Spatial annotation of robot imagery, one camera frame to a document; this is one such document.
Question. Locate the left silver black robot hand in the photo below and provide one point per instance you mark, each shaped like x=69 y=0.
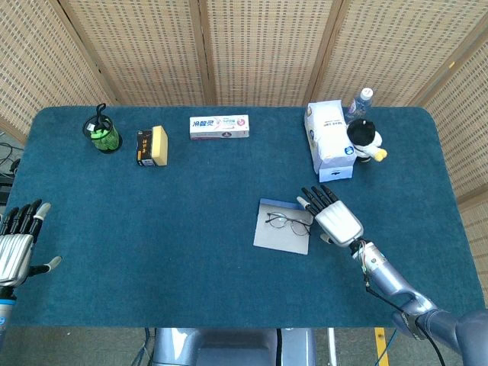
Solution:
x=13 y=251

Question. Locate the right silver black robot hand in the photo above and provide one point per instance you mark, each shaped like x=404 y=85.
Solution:
x=337 y=223

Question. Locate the black-framed eyeglasses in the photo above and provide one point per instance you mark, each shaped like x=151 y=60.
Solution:
x=278 y=221

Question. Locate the blue glasses case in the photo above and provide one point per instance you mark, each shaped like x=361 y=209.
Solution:
x=278 y=244

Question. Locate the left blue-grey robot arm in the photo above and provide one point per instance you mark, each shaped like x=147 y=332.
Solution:
x=5 y=305

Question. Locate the white toothpaste box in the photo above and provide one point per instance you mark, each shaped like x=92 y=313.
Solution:
x=219 y=127

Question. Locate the small black box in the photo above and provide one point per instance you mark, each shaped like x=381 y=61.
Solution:
x=145 y=148

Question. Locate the black floor equipment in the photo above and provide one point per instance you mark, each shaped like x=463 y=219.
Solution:
x=4 y=188

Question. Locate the white tissue pack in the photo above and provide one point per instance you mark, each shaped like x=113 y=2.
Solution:
x=328 y=141

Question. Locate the black white plush toy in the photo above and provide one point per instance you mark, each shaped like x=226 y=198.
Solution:
x=362 y=131

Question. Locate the clear water bottle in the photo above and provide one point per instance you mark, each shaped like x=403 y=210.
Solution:
x=360 y=103

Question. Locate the white table leg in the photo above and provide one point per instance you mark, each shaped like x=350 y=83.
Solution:
x=332 y=347

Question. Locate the blue carpet table cover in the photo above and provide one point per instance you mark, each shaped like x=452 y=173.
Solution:
x=152 y=228

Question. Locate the blue-grey robot torso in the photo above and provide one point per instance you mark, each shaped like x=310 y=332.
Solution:
x=228 y=350

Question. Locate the yellow sponge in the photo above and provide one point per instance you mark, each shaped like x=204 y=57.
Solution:
x=160 y=146

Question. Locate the woven bamboo folding screen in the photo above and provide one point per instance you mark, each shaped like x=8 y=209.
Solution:
x=267 y=49

